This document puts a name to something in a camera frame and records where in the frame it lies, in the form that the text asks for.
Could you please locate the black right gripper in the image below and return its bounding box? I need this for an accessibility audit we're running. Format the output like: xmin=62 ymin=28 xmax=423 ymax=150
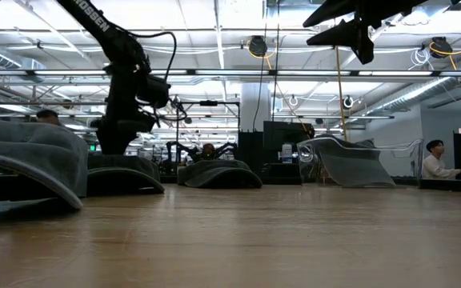
xmin=302 ymin=0 xmax=431 ymax=65

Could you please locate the yellow cable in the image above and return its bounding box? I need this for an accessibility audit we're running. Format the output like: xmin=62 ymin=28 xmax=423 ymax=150
xmin=335 ymin=46 xmax=349 ymax=142

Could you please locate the clear plastic bin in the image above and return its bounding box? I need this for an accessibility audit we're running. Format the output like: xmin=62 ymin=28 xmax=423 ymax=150
xmin=296 ymin=135 xmax=424 ymax=189

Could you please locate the white bottle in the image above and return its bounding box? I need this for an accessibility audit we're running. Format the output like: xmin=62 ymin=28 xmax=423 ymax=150
xmin=281 ymin=143 xmax=294 ymax=164

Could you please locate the silver ventilation duct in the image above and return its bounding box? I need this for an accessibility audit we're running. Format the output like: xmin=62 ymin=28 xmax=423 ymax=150
xmin=364 ymin=75 xmax=461 ymax=117

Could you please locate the person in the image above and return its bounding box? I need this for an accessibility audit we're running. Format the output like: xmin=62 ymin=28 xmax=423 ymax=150
xmin=36 ymin=109 xmax=62 ymax=126
xmin=200 ymin=142 xmax=218 ymax=162
xmin=421 ymin=139 xmax=461 ymax=180

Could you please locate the black computer monitor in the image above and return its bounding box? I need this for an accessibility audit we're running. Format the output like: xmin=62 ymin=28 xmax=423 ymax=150
xmin=262 ymin=121 xmax=315 ymax=152

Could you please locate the black equipment cabinet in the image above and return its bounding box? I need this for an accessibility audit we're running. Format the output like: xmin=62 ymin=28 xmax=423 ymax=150
xmin=238 ymin=130 xmax=264 ymax=177

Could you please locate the black ceiling cable reel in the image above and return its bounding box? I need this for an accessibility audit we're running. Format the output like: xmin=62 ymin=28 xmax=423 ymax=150
xmin=429 ymin=36 xmax=454 ymax=60
xmin=247 ymin=34 xmax=269 ymax=58

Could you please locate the long ceiling light rail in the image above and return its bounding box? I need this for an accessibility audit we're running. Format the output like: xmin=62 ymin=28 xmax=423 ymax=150
xmin=0 ymin=68 xmax=461 ymax=79

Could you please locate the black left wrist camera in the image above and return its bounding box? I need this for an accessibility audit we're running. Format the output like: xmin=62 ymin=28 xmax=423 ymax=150
xmin=136 ymin=74 xmax=172 ymax=110

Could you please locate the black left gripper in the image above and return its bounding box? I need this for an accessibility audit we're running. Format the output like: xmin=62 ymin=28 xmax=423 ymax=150
xmin=94 ymin=111 xmax=158 ymax=155

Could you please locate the black baseball cap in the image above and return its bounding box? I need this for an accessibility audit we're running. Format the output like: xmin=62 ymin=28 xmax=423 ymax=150
xmin=176 ymin=158 xmax=263 ymax=190
xmin=87 ymin=154 xmax=166 ymax=196

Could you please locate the black background robot frame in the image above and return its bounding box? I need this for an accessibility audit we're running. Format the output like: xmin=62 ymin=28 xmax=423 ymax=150
xmin=174 ymin=99 xmax=242 ymax=162

